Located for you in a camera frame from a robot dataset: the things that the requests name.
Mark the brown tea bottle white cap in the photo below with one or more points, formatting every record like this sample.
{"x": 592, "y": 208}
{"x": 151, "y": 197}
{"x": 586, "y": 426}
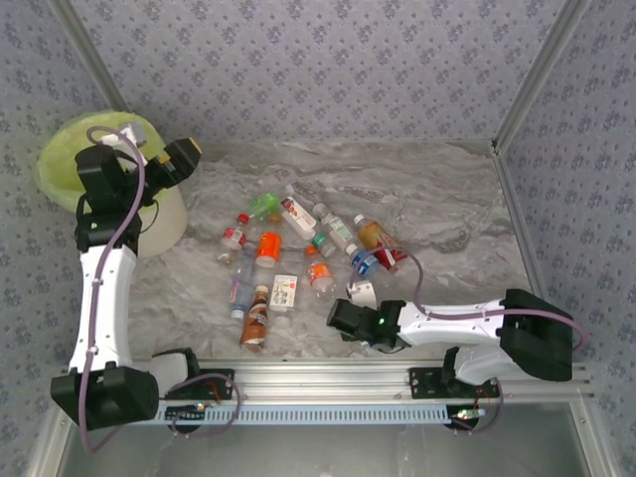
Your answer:
{"x": 372, "y": 232}

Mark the brown coffee drink bottle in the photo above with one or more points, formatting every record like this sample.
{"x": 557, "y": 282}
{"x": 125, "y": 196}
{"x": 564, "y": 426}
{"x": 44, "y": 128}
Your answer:
{"x": 256, "y": 318}

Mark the green label plastic bottle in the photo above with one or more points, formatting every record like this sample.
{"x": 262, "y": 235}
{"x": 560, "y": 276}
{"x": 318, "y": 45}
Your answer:
{"x": 266, "y": 203}

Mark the aluminium frame post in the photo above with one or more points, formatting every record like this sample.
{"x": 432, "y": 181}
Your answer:
{"x": 84, "y": 45}
{"x": 541, "y": 69}

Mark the plain orange label bottle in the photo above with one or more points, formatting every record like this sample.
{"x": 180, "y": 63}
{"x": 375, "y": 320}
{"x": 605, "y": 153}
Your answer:
{"x": 268, "y": 247}

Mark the right controller board with LED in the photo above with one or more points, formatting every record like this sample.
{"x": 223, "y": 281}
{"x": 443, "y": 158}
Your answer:
{"x": 467, "y": 413}

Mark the white label flat bottle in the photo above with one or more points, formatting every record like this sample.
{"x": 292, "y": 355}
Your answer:
{"x": 284, "y": 292}

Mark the white waste bin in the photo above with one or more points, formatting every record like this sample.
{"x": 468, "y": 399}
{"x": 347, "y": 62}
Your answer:
{"x": 169, "y": 223}

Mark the orange cap printed label bottle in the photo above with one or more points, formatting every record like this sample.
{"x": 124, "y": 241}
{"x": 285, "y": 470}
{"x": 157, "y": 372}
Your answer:
{"x": 319, "y": 272}

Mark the blue label bottle white cap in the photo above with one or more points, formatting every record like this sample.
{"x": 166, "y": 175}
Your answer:
{"x": 366, "y": 263}

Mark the left controller board with LED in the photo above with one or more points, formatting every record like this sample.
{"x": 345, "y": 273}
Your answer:
{"x": 186, "y": 412}

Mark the red label plastic bottle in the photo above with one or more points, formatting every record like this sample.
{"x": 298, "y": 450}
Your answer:
{"x": 392, "y": 257}

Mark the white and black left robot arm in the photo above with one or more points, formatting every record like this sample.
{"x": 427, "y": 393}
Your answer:
{"x": 99, "y": 308}

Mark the white and red label bottle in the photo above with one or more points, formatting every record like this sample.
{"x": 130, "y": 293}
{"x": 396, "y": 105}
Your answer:
{"x": 297, "y": 213}

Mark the green and white label bottle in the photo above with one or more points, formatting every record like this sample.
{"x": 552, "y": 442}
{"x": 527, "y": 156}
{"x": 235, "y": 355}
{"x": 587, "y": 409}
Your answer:
{"x": 337, "y": 229}

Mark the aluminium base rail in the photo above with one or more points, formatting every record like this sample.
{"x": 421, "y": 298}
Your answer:
{"x": 323, "y": 377}

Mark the clear bottle blue cap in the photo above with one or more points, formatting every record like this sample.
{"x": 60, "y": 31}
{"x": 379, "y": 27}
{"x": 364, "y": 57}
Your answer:
{"x": 242, "y": 288}

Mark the red cap cola bottle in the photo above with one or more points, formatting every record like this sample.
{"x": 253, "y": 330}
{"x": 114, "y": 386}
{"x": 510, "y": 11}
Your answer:
{"x": 233, "y": 237}

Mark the controller board with led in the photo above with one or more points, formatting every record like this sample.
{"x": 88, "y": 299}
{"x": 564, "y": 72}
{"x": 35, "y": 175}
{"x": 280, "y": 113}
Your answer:
{"x": 186, "y": 412}
{"x": 467, "y": 413}

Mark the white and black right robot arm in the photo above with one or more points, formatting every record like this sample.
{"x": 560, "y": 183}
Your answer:
{"x": 447, "y": 325}

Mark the green plastic bin liner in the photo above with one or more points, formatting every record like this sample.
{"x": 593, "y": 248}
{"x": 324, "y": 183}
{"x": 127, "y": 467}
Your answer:
{"x": 54, "y": 164}

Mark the teal label small bottle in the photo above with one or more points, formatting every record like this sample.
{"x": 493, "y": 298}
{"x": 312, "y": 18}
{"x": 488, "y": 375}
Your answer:
{"x": 318, "y": 241}

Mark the aluminium table side rail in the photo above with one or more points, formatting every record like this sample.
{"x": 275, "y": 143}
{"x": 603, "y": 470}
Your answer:
{"x": 517, "y": 218}

